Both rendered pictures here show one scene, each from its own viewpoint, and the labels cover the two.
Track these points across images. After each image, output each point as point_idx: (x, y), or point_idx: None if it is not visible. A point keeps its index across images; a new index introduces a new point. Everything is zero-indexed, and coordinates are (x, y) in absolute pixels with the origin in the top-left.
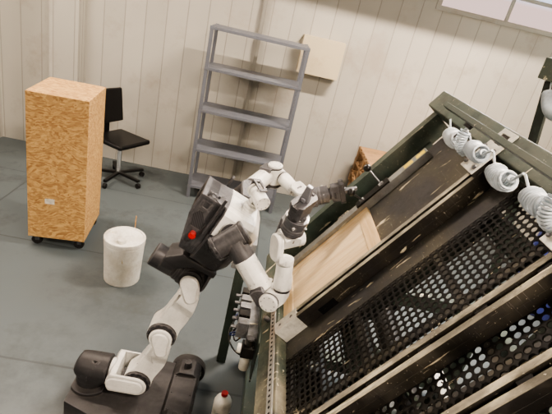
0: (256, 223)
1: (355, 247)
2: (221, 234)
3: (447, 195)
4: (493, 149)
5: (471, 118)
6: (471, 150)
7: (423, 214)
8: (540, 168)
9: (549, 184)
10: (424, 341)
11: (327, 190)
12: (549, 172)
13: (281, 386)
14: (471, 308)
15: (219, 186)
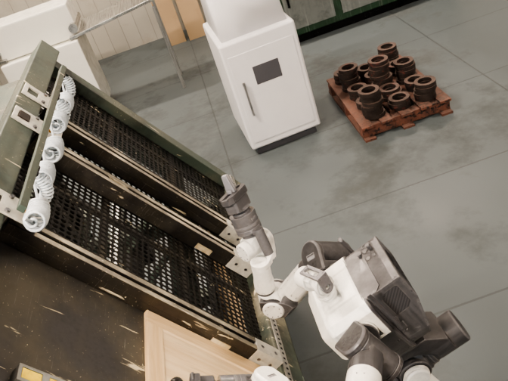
0: (312, 297)
1: (179, 367)
2: (332, 242)
3: (68, 243)
4: (8, 199)
5: (35, 156)
6: (54, 165)
7: (98, 259)
8: (57, 97)
9: (20, 148)
10: (144, 199)
11: (219, 375)
12: (57, 94)
13: (260, 313)
14: (110, 180)
15: (378, 280)
